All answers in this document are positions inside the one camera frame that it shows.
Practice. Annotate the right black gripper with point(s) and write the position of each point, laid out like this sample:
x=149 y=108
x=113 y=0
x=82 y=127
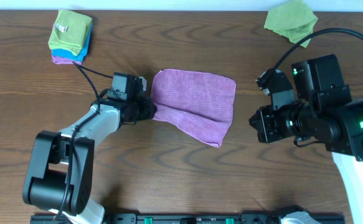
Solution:
x=267 y=123

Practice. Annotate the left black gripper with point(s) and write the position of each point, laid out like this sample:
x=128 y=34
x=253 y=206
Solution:
x=147 y=106

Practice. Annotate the purple microfiber cloth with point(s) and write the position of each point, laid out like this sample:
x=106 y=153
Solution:
x=198 y=103

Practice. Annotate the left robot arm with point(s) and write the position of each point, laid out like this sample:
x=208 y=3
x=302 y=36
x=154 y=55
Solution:
x=59 y=175

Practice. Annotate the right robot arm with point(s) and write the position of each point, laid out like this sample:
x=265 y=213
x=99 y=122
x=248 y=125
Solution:
x=316 y=108

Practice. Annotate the folded purple cloth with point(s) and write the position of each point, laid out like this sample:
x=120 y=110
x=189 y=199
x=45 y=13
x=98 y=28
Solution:
x=63 y=60

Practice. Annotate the folded blue cloth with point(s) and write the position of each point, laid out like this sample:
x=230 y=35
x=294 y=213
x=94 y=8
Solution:
x=82 y=54

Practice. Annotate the folded green cloth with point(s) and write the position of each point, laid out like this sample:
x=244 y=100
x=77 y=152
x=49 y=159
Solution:
x=69 y=31

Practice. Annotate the crumpled green cloth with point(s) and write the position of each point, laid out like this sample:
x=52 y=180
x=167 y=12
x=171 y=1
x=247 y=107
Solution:
x=294 y=20

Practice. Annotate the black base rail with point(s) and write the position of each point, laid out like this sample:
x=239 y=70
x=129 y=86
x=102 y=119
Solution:
x=245 y=218

